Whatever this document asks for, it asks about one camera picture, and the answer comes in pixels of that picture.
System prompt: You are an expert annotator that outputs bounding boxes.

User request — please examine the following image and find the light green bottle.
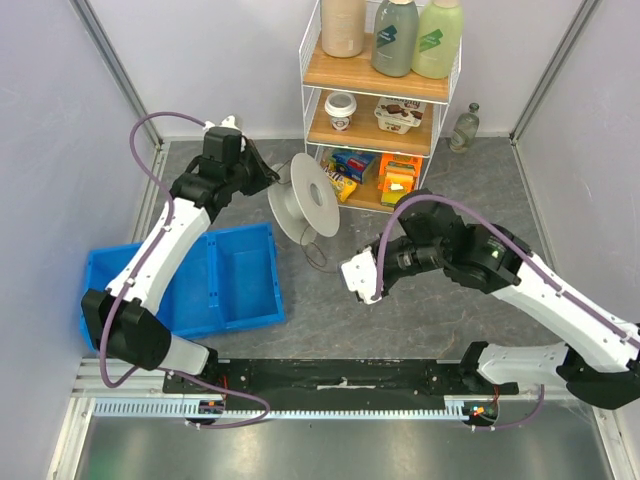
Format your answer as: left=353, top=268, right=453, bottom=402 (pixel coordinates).
left=411, top=0, right=464, bottom=79

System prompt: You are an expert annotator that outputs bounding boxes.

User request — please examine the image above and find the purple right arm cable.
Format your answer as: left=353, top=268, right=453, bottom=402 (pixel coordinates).
left=373, top=193, right=640, bottom=431

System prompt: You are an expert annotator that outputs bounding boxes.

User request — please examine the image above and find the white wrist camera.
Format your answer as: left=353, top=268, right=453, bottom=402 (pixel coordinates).
left=202, top=114, right=246, bottom=152
left=339, top=246, right=388, bottom=305

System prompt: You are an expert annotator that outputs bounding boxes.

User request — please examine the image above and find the orange snack box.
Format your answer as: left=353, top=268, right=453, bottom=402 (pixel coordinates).
left=378, top=153, right=423, bottom=207

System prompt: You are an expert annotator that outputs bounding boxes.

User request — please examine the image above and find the thin dark brown cable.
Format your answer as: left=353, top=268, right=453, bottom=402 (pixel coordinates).
left=299, top=227, right=344, bottom=275

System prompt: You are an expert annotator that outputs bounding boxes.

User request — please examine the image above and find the yellow candy bag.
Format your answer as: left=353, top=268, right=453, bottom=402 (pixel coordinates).
left=323, top=166, right=357, bottom=203

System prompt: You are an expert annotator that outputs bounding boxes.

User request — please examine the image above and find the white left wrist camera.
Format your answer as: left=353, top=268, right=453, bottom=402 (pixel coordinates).
left=202, top=114, right=246, bottom=152

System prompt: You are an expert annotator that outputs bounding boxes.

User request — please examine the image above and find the left aluminium frame post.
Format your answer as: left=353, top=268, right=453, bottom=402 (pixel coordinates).
left=70, top=0, right=149, bottom=118

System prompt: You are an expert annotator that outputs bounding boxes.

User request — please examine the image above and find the grey plastic cable spool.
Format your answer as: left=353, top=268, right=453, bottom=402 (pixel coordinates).
left=267, top=153, right=340, bottom=246

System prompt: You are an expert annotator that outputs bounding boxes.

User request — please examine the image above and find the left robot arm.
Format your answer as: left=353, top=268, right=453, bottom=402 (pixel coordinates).
left=81, top=115, right=279, bottom=393

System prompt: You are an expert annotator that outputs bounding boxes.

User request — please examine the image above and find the grey slotted cable duct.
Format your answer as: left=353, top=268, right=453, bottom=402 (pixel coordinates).
left=93, top=398, right=469, bottom=421

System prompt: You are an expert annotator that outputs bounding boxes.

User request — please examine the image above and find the chocolate dessert tub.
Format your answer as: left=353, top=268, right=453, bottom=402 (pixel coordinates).
left=374, top=97, right=427, bottom=135

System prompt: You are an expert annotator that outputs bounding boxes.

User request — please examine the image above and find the white wire shelf rack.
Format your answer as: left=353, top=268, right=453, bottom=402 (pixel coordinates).
left=298, top=1, right=462, bottom=187

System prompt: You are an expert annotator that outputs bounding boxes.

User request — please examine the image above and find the clear glass bottle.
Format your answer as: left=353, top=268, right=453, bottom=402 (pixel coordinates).
left=448, top=102, right=480, bottom=153

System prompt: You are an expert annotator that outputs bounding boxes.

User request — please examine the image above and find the beige bottle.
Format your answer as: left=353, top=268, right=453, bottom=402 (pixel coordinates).
left=321, top=0, right=366, bottom=58

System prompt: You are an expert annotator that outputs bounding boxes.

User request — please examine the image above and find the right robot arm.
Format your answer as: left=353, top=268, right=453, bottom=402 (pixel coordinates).
left=358, top=190, right=639, bottom=410

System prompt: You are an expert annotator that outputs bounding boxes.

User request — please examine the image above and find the blue plastic compartment bin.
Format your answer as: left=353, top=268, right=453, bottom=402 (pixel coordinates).
left=79, top=222, right=286, bottom=351

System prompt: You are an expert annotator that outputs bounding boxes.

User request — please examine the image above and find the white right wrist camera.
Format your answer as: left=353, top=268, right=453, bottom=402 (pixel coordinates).
left=339, top=246, right=388, bottom=305

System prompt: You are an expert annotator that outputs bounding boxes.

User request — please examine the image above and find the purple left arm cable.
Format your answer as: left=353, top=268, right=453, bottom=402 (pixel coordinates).
left=98, top=110, right=271, bottom=430

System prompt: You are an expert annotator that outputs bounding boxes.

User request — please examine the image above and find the aluminium frame post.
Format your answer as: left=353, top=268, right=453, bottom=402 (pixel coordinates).
left=509, top=0, right=602, bottom=146
left=70, top=0, right=149, bottom=118

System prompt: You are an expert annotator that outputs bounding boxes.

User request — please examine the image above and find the blue snack box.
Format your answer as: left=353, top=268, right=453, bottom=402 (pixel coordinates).
left=329, top=149, right=379, bottom=184

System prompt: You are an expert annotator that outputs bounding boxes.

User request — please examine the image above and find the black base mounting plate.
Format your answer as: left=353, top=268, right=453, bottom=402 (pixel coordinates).
left=162, top=357, right=521, bottom=411

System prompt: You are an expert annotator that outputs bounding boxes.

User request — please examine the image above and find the grey green bottle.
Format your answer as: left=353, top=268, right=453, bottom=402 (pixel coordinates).
left=371, top=0, right=419, bottom=78

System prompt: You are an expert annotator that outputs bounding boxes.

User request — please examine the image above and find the right aluminium frame post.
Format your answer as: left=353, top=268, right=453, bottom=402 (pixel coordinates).
left=509, top=0, right=602, bottom=146

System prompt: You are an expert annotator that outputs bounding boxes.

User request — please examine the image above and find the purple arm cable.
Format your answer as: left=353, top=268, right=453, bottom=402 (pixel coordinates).
left=98, top=110, right=271, bottom=430
left=373, top=193, right=640, bottom=431

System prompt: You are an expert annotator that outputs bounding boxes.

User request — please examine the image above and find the white yogurt cup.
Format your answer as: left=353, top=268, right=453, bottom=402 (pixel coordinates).
left=324, top=91, right=357, bottom=131

